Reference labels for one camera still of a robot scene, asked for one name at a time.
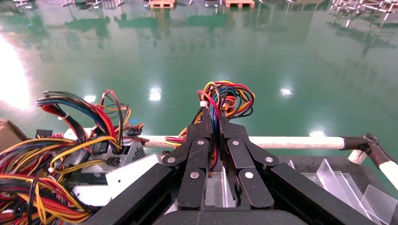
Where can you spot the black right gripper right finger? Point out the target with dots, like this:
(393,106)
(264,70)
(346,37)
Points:
(252,186)

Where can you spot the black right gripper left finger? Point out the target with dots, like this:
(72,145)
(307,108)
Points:
(192,183)

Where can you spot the clear plastic dividers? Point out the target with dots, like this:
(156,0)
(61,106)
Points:
(304,161)

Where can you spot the clear acrylic divider tray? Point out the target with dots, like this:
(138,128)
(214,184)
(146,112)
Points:
(335,183)

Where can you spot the white cart leg stub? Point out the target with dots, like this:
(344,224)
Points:
(356,156)

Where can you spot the small clear acrylic piece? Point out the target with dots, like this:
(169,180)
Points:
(379,205)

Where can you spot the wooden pallet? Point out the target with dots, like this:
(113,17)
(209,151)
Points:
(161,3)
(239,3)

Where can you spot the brown cardboard divider box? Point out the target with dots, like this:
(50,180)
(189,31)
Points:
(9,136)

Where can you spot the white long cart rail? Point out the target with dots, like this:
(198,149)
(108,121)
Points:
(295,142)

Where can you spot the black rail corner joint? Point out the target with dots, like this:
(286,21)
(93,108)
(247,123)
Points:
(370,146)

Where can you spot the white side cart rail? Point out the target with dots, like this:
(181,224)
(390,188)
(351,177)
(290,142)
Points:
(390,172)

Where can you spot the white metal rack frame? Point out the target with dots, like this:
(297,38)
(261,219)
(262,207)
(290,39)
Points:
(373,5)

